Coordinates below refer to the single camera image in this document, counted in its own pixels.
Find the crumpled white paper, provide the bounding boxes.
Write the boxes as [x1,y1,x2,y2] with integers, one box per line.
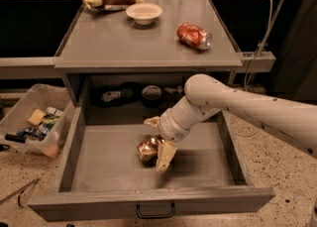
[164,85,184,94]

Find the grey open drawer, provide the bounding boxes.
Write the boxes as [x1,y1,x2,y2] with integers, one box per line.
[28,76,274,222]

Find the black handled tool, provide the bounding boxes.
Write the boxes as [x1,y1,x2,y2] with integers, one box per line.
[5,134,26,144]

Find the clear plastic bin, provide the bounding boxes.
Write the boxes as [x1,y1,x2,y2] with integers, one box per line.
[0,84,74,159]

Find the grey counter cabinet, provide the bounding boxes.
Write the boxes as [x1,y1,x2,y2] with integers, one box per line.
[55,0,242,100]

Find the metal rod on floor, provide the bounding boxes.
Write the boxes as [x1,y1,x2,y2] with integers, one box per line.
[0,178,40,205]

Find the crushed orange soda can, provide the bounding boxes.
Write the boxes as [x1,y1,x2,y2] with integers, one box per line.
[137,135,164,163]

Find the black drawer handle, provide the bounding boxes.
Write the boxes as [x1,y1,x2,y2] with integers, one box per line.
[136,203,175,219]

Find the black and white cloth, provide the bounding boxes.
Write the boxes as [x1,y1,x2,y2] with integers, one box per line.
[90,82,142,108]

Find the white cable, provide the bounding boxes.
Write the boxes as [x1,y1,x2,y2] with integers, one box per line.
[235,0,275,138]

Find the white ceramic bowl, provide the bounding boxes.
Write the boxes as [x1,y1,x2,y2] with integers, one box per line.
[126,3,162,25]

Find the yellow sponge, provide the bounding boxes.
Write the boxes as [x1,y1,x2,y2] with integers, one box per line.
[27,109,46,126]

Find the black tape roll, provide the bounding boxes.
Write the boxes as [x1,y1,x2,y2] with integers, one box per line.
[142,85,162,108]

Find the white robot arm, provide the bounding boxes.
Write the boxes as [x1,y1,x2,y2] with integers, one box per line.
[146,74,317,171]

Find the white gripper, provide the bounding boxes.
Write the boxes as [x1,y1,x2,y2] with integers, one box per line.
[144,108,189,172]

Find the red soda can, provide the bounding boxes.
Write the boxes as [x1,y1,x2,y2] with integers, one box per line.
[176,23,212,51]

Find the colourful snack wrappers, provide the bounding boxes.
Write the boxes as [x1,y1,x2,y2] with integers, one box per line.
[17,107,63,141]

